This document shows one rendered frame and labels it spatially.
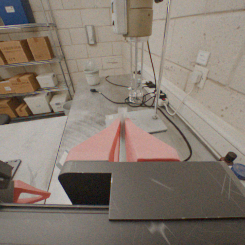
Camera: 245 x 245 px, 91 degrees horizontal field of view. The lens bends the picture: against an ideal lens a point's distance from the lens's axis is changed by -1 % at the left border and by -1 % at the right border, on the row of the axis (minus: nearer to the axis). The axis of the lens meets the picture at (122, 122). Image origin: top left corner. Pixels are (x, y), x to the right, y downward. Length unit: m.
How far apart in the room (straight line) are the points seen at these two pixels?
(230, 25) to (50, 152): 0.82
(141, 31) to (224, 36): 0.30
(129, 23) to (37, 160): 0.61
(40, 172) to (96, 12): 2.34
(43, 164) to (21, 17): 2.05
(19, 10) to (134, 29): 2.01
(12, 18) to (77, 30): 0.81
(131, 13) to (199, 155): 0.55
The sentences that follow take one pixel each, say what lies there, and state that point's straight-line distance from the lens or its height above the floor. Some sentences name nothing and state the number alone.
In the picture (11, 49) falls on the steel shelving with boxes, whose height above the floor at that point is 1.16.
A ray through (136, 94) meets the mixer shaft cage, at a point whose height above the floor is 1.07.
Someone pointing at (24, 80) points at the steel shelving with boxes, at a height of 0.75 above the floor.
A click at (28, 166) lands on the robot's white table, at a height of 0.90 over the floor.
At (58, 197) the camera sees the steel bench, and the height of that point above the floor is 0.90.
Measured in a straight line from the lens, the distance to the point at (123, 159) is 0.16.
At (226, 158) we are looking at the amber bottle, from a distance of 0.52.
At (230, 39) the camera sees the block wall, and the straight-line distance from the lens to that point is 0.61.
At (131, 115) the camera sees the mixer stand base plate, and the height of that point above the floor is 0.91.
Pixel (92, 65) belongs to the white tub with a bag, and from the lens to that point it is 1.18.
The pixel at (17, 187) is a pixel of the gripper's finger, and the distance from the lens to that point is 0.32.
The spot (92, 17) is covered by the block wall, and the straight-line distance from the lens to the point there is 2.54.
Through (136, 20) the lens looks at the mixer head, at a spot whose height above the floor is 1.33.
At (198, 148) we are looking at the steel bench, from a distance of 0.62.
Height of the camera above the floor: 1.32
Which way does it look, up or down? 38 degrees down
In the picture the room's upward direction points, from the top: 3 degrees counter-clockwise
